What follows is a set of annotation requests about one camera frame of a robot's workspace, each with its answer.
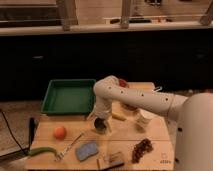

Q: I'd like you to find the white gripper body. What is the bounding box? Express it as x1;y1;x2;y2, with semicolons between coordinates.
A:
93;97;112;120

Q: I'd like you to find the dark metal cup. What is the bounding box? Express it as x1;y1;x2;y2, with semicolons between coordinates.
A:
94;118;107;134

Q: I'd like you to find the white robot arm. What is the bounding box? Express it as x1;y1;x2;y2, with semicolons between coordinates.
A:
93;75;213;171

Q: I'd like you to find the green plastic tray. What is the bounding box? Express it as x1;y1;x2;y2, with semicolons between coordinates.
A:
41;79;96;116

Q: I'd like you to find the dark red bowl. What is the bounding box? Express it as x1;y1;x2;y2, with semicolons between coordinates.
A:
119;79;129;87

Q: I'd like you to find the blue sponge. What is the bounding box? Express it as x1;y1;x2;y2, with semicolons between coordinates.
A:
75;141;99;161

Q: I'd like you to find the orange fruit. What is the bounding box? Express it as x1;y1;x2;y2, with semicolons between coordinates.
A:
53;126;67;140

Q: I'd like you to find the wooden block brush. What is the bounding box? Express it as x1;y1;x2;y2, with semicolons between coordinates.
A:
97;152;124;170

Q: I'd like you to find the silver metal fork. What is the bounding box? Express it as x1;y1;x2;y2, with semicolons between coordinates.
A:
55;132;84;161

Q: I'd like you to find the green handled brush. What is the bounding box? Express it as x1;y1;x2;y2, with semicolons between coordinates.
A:
28;147;58;156

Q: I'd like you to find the black cable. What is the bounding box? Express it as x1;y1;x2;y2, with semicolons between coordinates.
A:
0;109;29;160

